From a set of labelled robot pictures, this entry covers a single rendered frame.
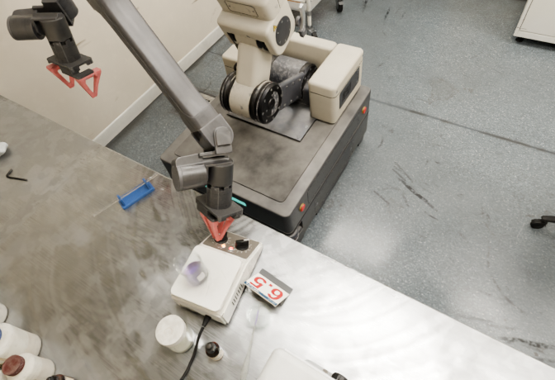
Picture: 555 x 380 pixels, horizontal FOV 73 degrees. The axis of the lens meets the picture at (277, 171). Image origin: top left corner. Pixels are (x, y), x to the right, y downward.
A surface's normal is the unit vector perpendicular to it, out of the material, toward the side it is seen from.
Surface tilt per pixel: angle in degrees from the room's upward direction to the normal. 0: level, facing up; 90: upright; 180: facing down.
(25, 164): 0
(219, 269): 0
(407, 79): 0
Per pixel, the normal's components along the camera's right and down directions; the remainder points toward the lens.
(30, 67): 0.85, 0.36
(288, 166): -0.11, -0.60
